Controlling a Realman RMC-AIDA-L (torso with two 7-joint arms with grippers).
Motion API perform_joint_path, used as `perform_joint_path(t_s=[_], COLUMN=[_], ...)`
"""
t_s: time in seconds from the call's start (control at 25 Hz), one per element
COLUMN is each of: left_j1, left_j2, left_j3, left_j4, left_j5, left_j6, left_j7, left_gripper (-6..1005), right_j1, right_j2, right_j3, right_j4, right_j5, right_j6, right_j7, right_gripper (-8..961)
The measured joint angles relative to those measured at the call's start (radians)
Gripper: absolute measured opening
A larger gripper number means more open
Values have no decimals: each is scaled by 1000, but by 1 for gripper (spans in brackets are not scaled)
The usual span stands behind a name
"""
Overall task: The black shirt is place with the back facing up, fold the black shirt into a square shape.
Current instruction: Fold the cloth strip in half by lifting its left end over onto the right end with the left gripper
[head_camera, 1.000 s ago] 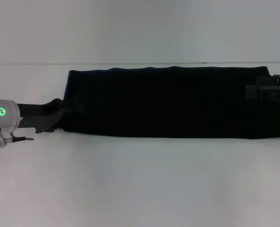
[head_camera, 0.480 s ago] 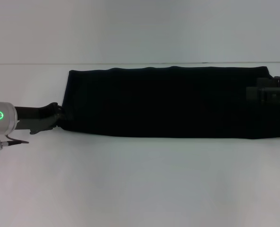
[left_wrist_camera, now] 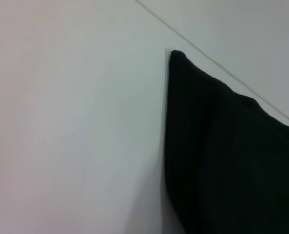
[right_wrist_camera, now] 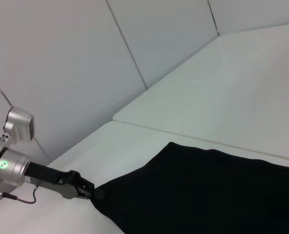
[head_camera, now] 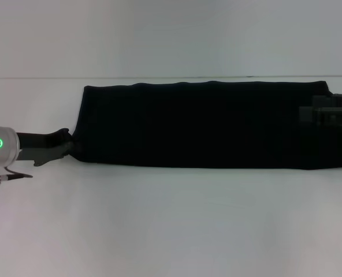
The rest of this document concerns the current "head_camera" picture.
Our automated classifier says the left gripper cable with plug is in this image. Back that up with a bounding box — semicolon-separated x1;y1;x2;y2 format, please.
0;163;34;188

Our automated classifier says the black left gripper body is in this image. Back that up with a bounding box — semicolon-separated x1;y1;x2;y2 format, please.
14;128;71;168

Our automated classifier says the black t-shirt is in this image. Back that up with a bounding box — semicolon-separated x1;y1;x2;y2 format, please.
72;80;342;170

